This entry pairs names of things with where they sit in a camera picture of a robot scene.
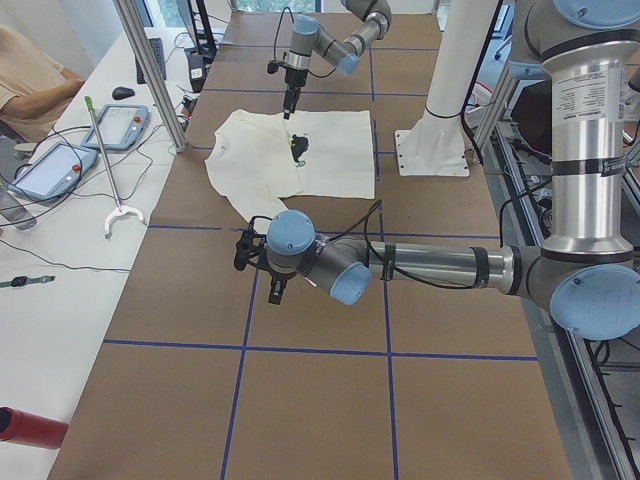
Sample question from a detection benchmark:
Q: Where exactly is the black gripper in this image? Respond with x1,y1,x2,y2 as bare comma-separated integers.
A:
258,259,297,304
283,68,308,119

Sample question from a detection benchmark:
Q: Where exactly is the cream long-sleeve cat shirt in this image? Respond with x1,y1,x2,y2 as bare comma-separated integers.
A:
205,109,375,233

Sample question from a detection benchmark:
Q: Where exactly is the black keyboard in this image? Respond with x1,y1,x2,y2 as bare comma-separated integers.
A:
135,37,166,85

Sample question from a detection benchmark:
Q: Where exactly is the black computer mouse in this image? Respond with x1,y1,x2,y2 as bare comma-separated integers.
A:
111,86,136,101

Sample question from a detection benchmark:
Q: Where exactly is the far teach pendant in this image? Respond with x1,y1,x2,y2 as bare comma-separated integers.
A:
92,104,150,151

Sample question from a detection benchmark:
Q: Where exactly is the teach pendant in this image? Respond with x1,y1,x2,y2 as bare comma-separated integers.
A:
8,141,98,202
92,104,150,151

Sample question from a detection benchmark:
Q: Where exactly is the metal reacher grabber tool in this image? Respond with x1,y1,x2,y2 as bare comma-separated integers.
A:
84,96,146,240

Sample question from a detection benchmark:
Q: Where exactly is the near teach pendant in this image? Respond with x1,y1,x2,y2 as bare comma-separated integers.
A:
8,141,98,202

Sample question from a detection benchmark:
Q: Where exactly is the person in beige shirt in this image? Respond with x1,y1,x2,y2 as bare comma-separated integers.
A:
1,26,84,143

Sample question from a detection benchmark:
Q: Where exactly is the green smart watch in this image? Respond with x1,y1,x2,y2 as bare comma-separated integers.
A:
0,275,55,288

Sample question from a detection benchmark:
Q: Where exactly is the red cylinder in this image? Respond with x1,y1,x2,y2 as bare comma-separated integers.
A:
1,407,69,450

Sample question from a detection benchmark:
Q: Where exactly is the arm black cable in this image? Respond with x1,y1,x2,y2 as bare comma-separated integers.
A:
360,199,481,290
275,6,311,66

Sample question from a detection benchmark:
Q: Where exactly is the aluminium frame post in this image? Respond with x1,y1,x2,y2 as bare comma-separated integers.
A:
113,0,186,153

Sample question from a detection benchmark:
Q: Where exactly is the white camera mast base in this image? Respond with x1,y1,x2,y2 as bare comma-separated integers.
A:
395,0,501,177

